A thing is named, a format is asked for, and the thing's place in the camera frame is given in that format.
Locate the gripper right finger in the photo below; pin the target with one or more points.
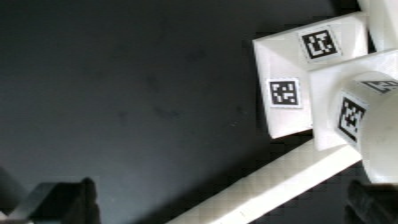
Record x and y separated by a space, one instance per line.
372 204

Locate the white U-shaped frame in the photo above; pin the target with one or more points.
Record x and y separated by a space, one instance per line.
308 165

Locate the white lamp base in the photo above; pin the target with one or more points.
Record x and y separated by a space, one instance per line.
310 58

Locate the white lamp bulb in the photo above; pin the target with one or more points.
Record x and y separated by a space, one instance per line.
368 123

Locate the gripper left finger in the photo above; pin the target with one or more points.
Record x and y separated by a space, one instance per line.
61 203

